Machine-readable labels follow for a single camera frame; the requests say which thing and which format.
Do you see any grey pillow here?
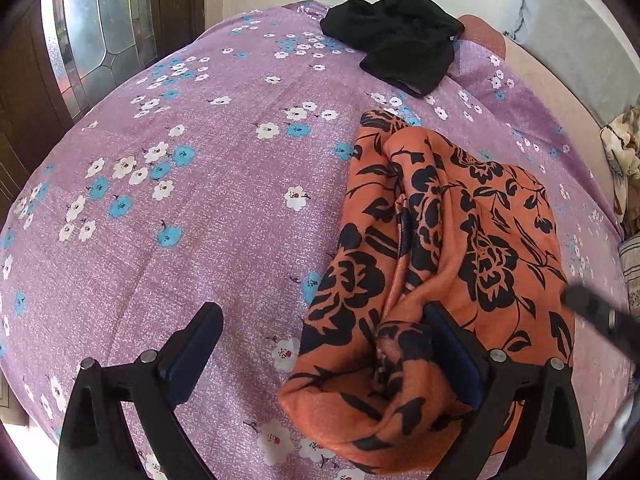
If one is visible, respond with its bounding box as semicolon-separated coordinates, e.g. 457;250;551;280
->
508;0;639;126

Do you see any orange black floral garment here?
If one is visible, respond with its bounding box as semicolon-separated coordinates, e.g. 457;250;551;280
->
280;110;574;474

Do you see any purple floral bed sheet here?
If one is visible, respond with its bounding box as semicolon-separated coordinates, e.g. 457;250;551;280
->
1;2;627;479

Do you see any black crumpled garment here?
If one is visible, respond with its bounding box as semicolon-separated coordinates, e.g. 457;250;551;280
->
320;0;464;98

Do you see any pink mattress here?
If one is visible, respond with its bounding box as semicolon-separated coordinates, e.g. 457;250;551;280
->
458;14;623;235

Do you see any stained glass wooden door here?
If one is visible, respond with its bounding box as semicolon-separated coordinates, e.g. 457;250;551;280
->
1;0;205;216

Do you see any beige floral cloth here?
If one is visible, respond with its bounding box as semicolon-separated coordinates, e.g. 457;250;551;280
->
600;105;640;238

